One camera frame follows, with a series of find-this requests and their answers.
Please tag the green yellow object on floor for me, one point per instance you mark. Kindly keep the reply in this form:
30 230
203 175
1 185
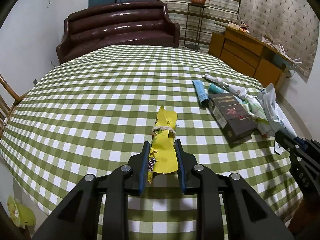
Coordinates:
20 214

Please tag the wooden sideboard cabinet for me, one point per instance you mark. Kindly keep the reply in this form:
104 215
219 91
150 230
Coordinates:
251 57

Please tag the white green wrapper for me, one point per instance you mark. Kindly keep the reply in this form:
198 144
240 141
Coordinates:
255 110

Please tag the striped green curtain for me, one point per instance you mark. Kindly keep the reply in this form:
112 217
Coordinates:
197 24

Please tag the green checkered tablecloth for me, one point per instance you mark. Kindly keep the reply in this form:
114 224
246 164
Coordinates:
91 114

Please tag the dark brown box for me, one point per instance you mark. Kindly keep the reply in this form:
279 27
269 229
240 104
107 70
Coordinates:
233 119

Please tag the teal tube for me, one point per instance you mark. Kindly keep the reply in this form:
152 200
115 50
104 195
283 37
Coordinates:
214 89

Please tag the dark brown leather sofa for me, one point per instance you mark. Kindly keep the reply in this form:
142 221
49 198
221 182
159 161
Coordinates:
137 22

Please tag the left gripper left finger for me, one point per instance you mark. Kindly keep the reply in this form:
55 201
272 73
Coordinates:
77 215

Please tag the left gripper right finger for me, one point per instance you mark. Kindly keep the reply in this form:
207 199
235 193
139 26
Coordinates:
227 206

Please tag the white paper bag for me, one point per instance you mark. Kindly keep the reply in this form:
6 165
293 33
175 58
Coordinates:
276 119

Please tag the small toy figure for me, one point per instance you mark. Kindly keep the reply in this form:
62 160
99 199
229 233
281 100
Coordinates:
244 27

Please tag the yellow snack wrapper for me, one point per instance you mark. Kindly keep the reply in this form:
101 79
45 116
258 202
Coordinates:
162 156

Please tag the papers on cabinet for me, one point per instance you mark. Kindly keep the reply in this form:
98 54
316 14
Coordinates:
279 48

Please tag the beige patterned wall cloth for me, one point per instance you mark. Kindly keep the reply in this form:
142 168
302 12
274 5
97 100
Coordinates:
289 23

